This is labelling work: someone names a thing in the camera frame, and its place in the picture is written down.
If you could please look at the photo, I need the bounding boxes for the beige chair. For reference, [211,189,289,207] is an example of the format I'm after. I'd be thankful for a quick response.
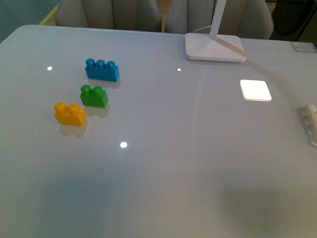
[164,0,273,39]
[55,0,162,32]

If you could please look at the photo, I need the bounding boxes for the green toy block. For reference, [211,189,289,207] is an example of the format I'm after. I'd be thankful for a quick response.
[80,85,108,108]

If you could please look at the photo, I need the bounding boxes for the beige chair right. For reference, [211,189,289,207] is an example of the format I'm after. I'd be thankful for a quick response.
[164,0,273,39]

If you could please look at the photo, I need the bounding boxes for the beige chair left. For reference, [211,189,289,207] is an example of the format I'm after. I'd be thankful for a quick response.
[55,0,162,32]

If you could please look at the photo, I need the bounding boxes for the white studded base plate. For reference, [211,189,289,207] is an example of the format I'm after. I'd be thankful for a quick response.
[297,104,317,147]

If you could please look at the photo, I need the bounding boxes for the yellow toy block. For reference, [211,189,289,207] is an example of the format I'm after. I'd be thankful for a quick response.
[54,102,86,126]

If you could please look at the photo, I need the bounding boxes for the blue toy block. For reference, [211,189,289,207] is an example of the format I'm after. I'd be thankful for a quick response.
[85,59,119,82]

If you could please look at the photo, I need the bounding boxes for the white desk lamp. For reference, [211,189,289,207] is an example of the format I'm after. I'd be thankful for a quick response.
[185,0,246,62]

